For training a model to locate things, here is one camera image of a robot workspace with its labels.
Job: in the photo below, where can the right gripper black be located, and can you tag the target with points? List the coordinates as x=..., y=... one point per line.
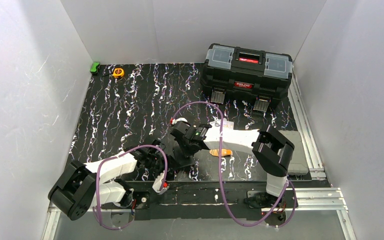
x=181, y=145

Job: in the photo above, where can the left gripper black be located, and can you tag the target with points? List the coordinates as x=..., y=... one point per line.
x=157, y=160

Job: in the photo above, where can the orange object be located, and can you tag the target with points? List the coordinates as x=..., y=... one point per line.
x=221, y=153

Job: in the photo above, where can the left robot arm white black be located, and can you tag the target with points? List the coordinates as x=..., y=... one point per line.
x=83, y=186

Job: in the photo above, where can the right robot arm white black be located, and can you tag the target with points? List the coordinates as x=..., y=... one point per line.
x=269, y=146

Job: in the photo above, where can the white card on table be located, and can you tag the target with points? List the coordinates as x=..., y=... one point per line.
x=226, y=124

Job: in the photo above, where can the yellow tape measure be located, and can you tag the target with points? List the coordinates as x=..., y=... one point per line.
x=118, y=72

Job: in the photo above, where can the green small object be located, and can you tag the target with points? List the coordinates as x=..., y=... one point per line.
x=94, y=69

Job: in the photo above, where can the grey foam pad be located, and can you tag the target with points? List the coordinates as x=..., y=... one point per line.
x=298, y=165

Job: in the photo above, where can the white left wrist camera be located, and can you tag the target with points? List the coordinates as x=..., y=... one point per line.
x=160, y=186

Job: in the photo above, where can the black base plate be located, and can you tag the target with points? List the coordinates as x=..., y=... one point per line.
x=195, y=200

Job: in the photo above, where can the black toolbox with red handle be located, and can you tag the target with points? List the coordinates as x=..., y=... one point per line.
x=256, y=76

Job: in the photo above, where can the aluminium frame rail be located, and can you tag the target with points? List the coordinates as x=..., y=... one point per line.
x=312, y=154

